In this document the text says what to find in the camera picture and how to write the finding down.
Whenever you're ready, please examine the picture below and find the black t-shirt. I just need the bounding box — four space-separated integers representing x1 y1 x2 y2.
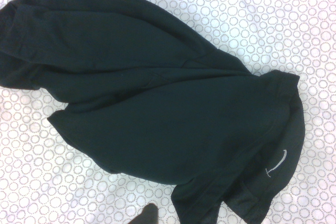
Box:
0 0 306 224

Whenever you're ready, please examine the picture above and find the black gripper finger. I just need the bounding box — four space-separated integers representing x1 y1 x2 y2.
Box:
133 202 160 224

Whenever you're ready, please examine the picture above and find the white circle-print bedspread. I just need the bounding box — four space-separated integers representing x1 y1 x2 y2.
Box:
0 0 336 224

